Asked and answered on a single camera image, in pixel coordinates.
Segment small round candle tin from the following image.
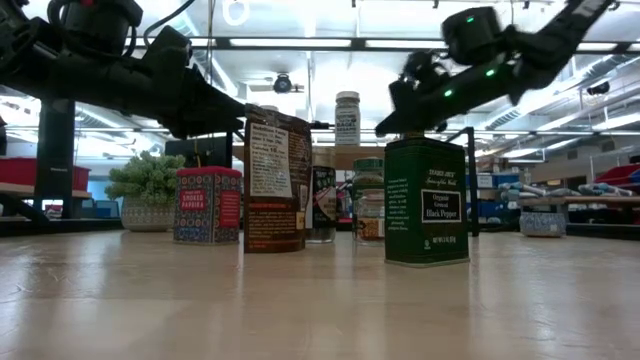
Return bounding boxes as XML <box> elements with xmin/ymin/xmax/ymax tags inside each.
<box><xmin>518</xmin><ymin>212</ymin><xmax>568</xmax><ymax>239</ymax></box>

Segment green-lid spice jar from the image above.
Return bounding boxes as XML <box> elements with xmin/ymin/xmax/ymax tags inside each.
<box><xmin>351</xmin><ymin>156</ymin><xmax>386</xmax><ymax>240</ymax></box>

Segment black monitor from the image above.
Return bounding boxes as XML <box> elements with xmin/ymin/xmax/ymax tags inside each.
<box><xmin>164</xmin><ymin>135</ymin><xmax>234</xmax><ymax>169</ymax></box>

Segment red storage bin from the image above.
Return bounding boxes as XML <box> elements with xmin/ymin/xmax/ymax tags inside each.
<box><xmin>0</xmin><ymin>157</ymin><xmax>92</xmax><ymax>194</ymax></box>

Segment small glass spice jar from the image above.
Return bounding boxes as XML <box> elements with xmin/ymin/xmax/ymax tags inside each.
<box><xmin>357</xmin><ymin>188</ymin><xmax>386</xmax><ymax>243</ymax></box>

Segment wooden background table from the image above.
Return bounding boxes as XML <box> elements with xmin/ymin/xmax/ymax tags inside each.
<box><xmin>519</xmin><ymin>194</ymin><xmax>640</xmax><ymax>207</ymax></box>

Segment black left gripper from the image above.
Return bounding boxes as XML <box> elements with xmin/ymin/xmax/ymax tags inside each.
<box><xmin>139</xmin><ymin>66</ymin><xmax>247</xmax><ymax>141</ymax></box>

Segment brown spice pouch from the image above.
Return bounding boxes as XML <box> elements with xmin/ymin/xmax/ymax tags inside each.
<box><xmin>243</xmin><ymin>103</ymin><xmax>314</xmax><ymax>254</ymax></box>

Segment tan-lid black-label spice jar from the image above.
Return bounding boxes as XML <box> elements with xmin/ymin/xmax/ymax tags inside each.
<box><xmin>305</xmin><ymin>145</ymin><xmax>338</xmax><ymax>245</ymax></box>

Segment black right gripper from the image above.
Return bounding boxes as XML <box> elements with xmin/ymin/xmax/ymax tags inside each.
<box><xmin>375</xmin><ymin>49</ymin><xmax>517</xmax><ymax>138</ymax></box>

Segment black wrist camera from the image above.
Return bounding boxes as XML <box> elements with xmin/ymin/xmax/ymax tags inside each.
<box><xmin>143</xmin><ymin>24</ymin><xmax>194</xmax><ymax>71</ymax></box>
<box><xmin>441</xmin><ymin>6</ymin><xmax>504</xmax><ymax>66</ymax></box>

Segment wooden bench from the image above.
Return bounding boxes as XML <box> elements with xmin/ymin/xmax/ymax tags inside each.
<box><xmin>0</xmin><ymin>182</ymin><xmax>94</xmax><ymax>201</ymax></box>

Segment black ceiling-mounted camera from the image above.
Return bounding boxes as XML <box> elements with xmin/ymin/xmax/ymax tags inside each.
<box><xmin>272</xmin><ymin>73</ymin><xmax>295</xmax><ymax>95</ymax></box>

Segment red smoked paprika tin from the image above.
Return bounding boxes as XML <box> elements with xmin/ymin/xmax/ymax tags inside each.
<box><xmin>173</xmin><ymin>166</ymin><xmax>245</xmax><ymax>245</ymax></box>

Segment red and blue bin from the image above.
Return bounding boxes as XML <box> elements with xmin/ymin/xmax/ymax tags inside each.
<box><xmin>594</xmin><ymin>162</ymin><xmax>640</xmax><ymax>187</ymax></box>

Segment blue storage bins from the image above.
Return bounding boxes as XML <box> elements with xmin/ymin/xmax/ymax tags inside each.
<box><xmin>474</xmin><ymin>172</ymin><xmax>521</xmax><ymax>224</ymax></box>

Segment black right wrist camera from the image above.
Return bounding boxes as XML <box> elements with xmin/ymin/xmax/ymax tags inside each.
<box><xmin>441</xmin><ymin>6</ymin><xmax>504</xmax><ymax>66</ymax></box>

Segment small black box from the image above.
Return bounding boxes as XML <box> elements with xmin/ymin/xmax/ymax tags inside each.
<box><xmin>383</xmin><ymin>137</ymin><xmax>470</xmax><ymax>268</ymax></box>

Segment potted green succulent plant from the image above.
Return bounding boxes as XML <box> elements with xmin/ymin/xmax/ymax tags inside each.
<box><xmin>103</xmin><ymin>149</ymin><xmax>187</xmax><ymax>233</ymax></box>

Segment white ring ceiling lamp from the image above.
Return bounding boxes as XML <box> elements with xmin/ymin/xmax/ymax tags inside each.
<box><xmin>222</xmin><ymin>0</ymin><xmax>251</xmax><ymax>27</ymax></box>

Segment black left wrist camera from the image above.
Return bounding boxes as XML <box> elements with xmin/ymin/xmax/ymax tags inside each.
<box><xmin>143</xmin><ymin>24</ymin><xmax>194</xmax><ymax>71</ymax></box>

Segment black vertical post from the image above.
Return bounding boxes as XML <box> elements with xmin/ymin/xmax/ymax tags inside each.
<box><xmin>33</xmin><ymin>97</ymin><xmax>77</xmax><ymax>220</ymax></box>

